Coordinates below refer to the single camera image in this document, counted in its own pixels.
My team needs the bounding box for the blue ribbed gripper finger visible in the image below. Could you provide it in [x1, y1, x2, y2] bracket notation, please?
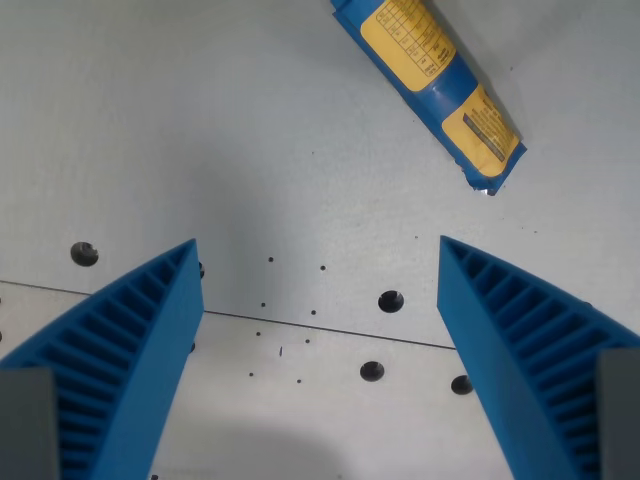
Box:
[436, 235, 640, 480]
[0, 238, 206, 480]

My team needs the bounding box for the blue and yellow snack bag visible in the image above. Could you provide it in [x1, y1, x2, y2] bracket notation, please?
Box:
[329, 0, 529, 197]

